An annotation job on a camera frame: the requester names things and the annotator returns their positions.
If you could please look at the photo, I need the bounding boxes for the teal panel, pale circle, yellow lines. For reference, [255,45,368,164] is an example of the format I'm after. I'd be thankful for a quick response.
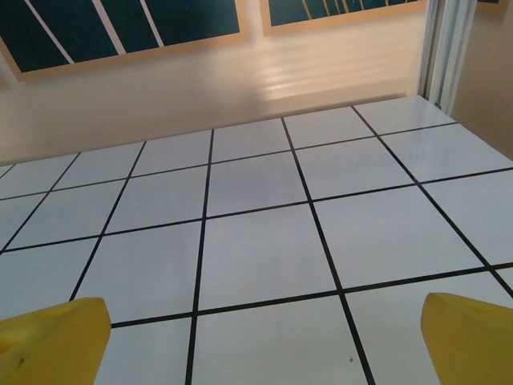
[260,0,428,39]

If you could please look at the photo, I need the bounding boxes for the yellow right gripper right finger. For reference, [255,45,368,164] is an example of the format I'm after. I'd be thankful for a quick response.
[419,292,513,385]

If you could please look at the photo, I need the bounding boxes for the aluminium corner post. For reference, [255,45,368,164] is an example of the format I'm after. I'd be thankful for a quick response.
[416,0,480,117]

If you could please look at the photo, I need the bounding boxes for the teal panel with pink flowers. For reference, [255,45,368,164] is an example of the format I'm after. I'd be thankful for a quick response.
[0,0,252,83]

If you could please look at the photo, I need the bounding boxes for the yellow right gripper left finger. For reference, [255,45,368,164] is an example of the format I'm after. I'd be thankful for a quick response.
[0,297,112,385]

